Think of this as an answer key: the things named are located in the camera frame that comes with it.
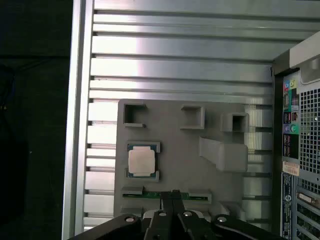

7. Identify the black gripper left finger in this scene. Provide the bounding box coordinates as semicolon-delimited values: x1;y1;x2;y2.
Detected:
74;191;174;240

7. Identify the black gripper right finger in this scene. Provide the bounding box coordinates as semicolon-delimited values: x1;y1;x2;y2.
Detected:
172;190;285;240

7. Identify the silver topped CPU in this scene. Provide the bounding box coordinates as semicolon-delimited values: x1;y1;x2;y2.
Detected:
126;143;161;180

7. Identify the green RAM stick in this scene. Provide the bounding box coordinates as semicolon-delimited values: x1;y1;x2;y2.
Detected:
121;190;210;201

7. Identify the grey parts rack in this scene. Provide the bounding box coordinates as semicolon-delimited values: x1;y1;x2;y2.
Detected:
113;98;250;227

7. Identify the black open PC case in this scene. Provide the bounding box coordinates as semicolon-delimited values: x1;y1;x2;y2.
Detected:
271;31;320;240

